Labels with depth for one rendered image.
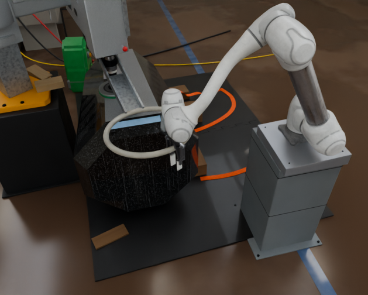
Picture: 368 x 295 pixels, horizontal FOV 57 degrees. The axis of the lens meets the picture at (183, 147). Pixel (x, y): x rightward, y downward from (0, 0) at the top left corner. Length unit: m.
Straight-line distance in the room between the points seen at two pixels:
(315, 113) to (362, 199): 1.54
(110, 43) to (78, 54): 1.88
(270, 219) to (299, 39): 1.25
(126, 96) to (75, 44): 2.00
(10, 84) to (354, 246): 2.70
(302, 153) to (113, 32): 1.29
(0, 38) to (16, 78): 0.32
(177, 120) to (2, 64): 1.60
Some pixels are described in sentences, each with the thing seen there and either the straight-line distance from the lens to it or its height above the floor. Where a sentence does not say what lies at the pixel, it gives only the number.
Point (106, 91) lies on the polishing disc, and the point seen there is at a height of 0.89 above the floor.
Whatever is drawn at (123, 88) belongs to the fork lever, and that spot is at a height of 0.99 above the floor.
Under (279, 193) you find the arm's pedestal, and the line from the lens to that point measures 2.05.
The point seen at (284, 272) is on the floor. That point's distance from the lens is 2.48.
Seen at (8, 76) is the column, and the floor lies 0.94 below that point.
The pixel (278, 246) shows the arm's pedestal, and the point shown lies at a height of 0.03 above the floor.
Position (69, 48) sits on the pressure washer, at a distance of 4.08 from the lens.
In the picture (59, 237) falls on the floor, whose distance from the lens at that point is 2.71.
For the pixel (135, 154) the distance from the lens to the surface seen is 1.67.
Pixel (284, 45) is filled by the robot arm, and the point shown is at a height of 1.57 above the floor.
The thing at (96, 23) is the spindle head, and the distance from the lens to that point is 2.12.
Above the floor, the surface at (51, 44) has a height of 0.05.
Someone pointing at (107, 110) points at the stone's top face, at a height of 0.87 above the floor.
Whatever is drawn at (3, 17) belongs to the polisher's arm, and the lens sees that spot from 2.53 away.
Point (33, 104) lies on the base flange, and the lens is 2.66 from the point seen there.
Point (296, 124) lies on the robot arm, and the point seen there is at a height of 1.00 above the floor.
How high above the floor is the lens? 2.10
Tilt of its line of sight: 41 degrees down
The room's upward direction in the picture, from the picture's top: 1 degrees counter-clockwise
